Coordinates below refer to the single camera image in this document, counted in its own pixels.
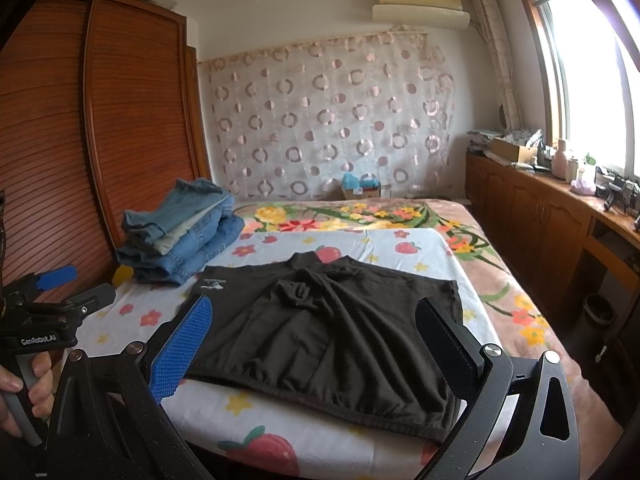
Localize black tools on cabinet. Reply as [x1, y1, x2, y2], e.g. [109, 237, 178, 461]
[596, 166, 639, 232]

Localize dark waste bin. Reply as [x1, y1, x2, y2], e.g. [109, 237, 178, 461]
[580, 294, 616, 340]

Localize person's left hand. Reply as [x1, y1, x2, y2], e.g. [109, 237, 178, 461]
[1, 352, 53, 446]

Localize blue item on small box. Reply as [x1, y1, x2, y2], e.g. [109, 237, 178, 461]
[341, 172, 381, 200]

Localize yellow pillow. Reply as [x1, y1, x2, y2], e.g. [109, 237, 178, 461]
[111, 264, 134, 288]

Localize bright window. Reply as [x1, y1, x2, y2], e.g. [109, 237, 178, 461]
[523, 0, 639, 178]

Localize white strawberry flower bed sheet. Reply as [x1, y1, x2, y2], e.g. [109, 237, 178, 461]
[78, 229, 499, 479]

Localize sheer circle pattern curtain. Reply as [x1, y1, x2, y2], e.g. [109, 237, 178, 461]
[200, 32, 454, 200]

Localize stack of folded blue jeans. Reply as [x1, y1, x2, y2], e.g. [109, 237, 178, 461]
[116, 178, 244, 286]

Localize long wooden cabinet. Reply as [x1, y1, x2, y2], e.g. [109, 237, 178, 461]
[464, 154, 639, 332]

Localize wall air conditioner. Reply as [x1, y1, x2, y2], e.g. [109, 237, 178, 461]
[372, 0, 471, 30]

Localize brown wooden louvered wardrobe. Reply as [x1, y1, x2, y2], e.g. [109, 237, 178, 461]
[1, 0, 210, 301]

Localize black pants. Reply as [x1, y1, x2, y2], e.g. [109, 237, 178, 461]
[188, 252, 462, 443]

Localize cardboard box on cabinet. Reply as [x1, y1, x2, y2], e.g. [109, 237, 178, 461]
[489, 138, 538, 164]

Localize pink bottle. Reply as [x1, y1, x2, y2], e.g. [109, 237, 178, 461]
[551, 139, 568, 181]

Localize pink floral blanket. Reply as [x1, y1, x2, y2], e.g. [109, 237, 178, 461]
[235, 198, 623, 479]

